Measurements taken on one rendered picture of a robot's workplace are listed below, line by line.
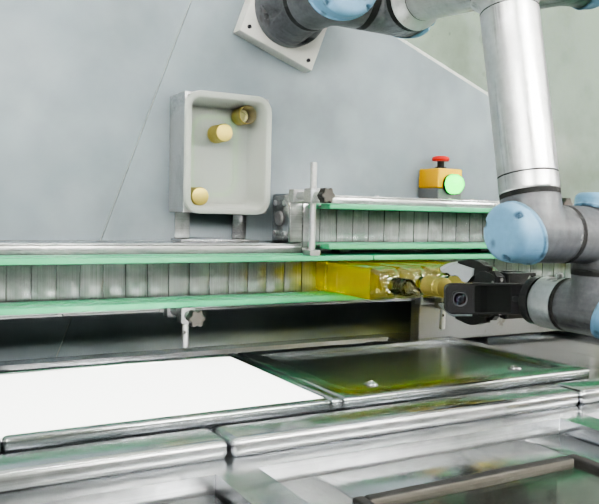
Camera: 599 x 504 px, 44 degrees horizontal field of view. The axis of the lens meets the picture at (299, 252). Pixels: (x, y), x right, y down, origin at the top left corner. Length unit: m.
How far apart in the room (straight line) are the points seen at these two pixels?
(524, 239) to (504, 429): 0.25
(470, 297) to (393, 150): 0.65
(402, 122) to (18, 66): 0.82
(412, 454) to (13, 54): 0.94
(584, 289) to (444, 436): 0.27
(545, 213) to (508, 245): 0.06
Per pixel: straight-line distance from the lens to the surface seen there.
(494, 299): 1.13
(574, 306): 1.06
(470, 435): 0.98
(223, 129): 1.43
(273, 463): 0.83
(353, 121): 1.65
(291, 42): 1.52
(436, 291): 1.26
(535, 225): 0.93
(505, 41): 1.00
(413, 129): 1.74
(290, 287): 1.42
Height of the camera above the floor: 2.12
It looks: 61 degrees down
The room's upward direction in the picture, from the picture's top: 97 degrees clockwise
